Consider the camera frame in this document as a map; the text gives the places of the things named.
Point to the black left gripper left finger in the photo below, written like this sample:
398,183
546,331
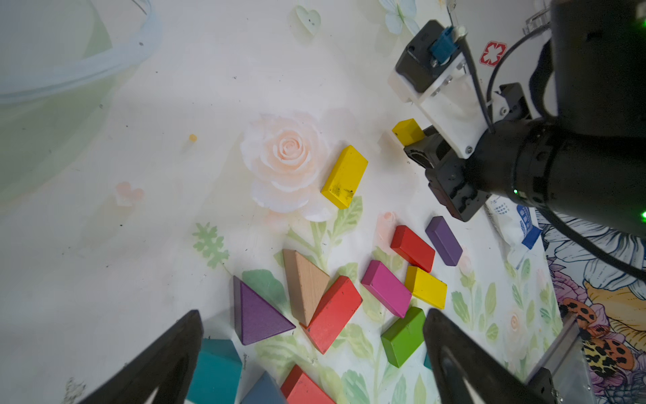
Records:
162,372

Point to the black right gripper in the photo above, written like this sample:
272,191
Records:
463,186

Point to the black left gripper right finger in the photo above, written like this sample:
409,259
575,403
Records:
459,363

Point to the green block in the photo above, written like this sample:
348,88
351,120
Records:
404,337

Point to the red block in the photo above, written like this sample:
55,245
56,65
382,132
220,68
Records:
334,312
298,388
412,248

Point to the magenta block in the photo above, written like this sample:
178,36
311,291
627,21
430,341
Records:
387,288

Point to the yellow block long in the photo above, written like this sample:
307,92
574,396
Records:
345,177

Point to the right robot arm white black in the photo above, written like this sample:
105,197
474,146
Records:
572,143

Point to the teal block right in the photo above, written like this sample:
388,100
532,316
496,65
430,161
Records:
427,362

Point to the teal block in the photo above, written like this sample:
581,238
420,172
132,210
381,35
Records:
427,362
217,374

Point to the teal block upper left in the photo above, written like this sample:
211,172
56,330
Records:
217,374

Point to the purple rectangular block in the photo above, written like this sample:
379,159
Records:
444,241

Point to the purple triangle block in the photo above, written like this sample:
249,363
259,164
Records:
255,318

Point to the blue grey triangle block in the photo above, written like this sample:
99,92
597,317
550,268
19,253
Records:
265,391

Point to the silver metal first-aid case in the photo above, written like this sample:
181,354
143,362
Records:
493,28

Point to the natural wood triangle block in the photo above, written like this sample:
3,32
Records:
306,285

